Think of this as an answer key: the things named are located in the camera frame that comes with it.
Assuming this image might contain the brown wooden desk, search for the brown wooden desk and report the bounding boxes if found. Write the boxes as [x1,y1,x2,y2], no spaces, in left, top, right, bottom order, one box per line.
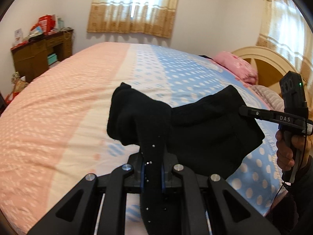
[11,28,74,83]

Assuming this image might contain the beige window curtain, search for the beige window curtain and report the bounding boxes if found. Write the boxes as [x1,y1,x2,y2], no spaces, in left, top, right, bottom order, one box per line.
[256,0,312,88]
[87,0,178,39]

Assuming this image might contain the teal box in desk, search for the teal box in desk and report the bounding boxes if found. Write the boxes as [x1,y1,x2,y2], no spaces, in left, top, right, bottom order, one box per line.
[47,54,58,66]

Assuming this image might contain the striped pillow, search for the striped pillow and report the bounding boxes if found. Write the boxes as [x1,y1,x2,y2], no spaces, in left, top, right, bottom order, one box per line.
[250,85,284,112]

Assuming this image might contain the red gift bag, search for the red gift bag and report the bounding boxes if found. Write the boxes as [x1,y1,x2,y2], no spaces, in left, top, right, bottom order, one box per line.
[38,14,56,34]

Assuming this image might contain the patterned bed sheet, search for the patterned bed sheet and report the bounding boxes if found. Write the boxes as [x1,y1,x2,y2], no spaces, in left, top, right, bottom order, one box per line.
[1,42,268,234]

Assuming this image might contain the beige right window curtain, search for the beige right window curtain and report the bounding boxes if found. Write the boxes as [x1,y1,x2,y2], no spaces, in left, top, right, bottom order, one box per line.
[256,0,312,88]

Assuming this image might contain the person right hand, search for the person right hand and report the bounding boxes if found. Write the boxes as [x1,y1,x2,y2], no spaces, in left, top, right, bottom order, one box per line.
[275,130,312,171]

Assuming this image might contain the pink floral pillow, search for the pink floral pillow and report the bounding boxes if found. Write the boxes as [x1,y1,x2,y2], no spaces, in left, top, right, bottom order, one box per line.
[213,52,258,85]

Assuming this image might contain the white greeting card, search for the white greeting card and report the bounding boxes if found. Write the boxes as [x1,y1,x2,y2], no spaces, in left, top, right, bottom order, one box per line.
[14,29,23,45]

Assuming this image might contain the beige centre window curtain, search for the beige centre window curtain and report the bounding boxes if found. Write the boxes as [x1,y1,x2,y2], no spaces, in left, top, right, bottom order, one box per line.
[87,0,178,39]

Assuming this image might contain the colourful bag on floor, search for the colourful bag on floor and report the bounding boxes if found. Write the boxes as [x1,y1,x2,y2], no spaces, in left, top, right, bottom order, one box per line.
[5,72,28,105]

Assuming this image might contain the cream wooden headboard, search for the cream wooden headboard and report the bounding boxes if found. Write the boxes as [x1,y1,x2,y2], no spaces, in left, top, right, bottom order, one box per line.
[232,46,312,97]

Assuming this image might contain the black pants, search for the black pants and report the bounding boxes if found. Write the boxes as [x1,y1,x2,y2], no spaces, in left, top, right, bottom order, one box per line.
[107,82,265,235]

